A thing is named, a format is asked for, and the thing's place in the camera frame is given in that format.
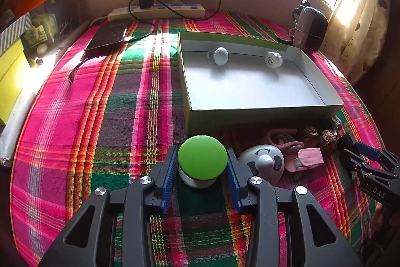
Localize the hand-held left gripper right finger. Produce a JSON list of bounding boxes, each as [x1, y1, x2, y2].
[[226, 146, 365, 267]]

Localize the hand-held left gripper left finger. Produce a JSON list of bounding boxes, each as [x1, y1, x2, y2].
[[39, 146, 179, 267]]

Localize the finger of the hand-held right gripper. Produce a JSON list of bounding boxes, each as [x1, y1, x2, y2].
[[340, 148, 380, 189], [354, 142, 400, 174]]

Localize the black rectangular device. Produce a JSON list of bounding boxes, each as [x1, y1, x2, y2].
[[337, 132, 355, 150]]

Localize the white panda fan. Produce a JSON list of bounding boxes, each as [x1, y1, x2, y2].
[[238, 144, 286, 184]]

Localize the green mushroom lamp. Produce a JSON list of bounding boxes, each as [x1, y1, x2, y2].
[[177, 135, 229, 189]]

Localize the brown walnut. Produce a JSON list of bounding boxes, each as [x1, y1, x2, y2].
[[298, 126, 320, 145], [318, 129, 339, 155]]

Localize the pink scissors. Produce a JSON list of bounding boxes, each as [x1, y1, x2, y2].
[[265, 129, 305, 155]]

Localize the pink usb device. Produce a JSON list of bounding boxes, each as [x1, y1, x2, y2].
[[287, 148, 322, 174]]

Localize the plaid blanket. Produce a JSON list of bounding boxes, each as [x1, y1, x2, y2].
[[11, 11, 388, 267]]

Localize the white round ball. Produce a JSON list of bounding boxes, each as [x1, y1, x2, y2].
[[213, 47, 229, 66]]

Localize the white round jar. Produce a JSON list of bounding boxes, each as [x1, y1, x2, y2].
[[264, 51, 283, 68]]

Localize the cream dotted curtain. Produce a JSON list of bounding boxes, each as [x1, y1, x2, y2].
[[323, 0, 393, 84]]

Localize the beige device with black mesh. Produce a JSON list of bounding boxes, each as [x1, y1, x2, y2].
[[292, 0, 329, 52]]

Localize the black flat power bank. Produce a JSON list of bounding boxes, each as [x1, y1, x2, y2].
[[85, 19, 130, 52]]

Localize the cream power strip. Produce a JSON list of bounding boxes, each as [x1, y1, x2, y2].
[[108, 2, 206, 22]]

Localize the yellow box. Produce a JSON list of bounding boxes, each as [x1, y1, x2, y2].
[[0, 39, 32, 125]]

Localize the green label card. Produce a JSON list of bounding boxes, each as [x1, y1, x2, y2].
[[26, 25, 47, 42]]

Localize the striped box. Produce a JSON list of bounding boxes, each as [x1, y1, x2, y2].
[[0, 12, 32, 53]]

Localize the short black cable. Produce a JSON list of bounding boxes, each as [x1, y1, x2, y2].
[[68, 56, 94, 84]]

